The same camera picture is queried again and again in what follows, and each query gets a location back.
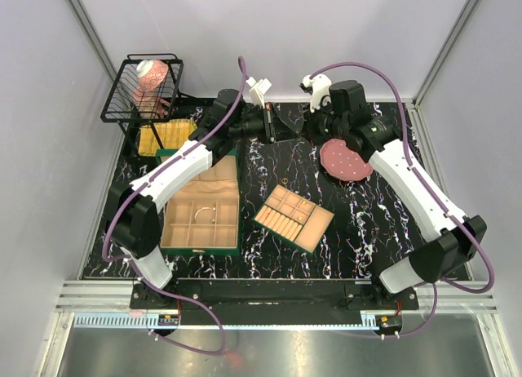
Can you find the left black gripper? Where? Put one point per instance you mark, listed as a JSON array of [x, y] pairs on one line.
[[274, 128]]

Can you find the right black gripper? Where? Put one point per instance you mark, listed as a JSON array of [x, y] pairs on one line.
[[310, 124]]

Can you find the small green jewelry tray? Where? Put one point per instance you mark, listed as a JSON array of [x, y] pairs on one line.
[[294, 219]]

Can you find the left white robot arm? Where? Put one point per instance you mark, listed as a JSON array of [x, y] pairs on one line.
[[131, 211]]

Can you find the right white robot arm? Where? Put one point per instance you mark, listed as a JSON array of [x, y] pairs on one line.
[[339, 110]]

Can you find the large green jewelry box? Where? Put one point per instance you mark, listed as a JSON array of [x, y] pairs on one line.
[[202, 218]]

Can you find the pink polka dot plate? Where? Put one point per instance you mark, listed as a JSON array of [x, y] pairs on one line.
[[342, 163]]

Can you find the yellow woven tray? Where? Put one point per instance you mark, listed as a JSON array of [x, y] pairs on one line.
[[172, 135]]

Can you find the pink patterned cup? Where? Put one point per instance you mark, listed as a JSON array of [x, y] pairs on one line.
[[149, 104]]

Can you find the pink patterned ceramic bowl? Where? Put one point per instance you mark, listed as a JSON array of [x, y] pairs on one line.
[[150, 74]]

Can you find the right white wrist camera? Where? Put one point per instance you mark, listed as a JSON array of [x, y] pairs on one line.
[[319, 90]]

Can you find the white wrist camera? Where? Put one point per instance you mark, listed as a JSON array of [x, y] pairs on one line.
[[319, 90], [257, 91]]

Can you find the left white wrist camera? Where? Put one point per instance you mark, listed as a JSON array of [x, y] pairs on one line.
[[257, 91]]

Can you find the black wire dish rack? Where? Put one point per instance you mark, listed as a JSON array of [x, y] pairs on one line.
[[120, 109]]

